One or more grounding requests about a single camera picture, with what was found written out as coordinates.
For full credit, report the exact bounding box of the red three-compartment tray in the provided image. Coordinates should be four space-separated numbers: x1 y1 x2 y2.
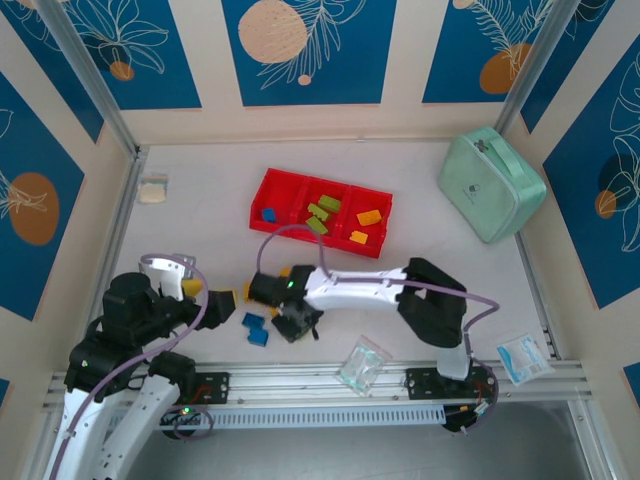
248 167 394 260

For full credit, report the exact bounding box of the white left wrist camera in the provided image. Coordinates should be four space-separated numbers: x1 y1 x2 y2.
143 253 197 302

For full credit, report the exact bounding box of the blue and white packet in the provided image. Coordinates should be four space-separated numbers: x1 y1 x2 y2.
495 335 556 387

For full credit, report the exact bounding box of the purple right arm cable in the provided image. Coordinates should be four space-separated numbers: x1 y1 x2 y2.
256 223 501 437

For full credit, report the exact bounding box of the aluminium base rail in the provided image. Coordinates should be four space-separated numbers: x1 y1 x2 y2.
41 358 597 414

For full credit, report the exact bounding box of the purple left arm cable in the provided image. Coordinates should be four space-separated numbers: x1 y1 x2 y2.
47 252 216 480

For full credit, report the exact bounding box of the aluminium frame post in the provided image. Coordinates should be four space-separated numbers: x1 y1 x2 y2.
492 0 577 139
34 0 149 161

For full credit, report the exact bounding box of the small bag with beige contents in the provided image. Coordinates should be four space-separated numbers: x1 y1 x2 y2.
138 171 171 206

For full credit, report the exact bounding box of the mint green zip bag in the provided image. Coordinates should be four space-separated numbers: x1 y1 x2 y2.
438 125 548 245

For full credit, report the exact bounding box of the grey slotted cable duct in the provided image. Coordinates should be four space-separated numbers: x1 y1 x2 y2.
63 404 447 433

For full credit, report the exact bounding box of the base connector board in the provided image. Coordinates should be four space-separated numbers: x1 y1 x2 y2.
442 402 496 437
158 403 215 444

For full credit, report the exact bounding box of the clear plastic zip bag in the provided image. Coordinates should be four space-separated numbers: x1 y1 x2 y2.
334 333 394 399

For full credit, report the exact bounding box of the blue floral wall poster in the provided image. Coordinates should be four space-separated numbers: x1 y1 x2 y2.
519 0 617 135
0 0 105 145
0 69 86 322
542 47 640 311
64 0 204 111
422 0 557 105
221 0 399 107

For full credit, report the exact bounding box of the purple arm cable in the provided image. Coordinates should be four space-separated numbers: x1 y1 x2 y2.
256 223 501 437
47 252 216 480

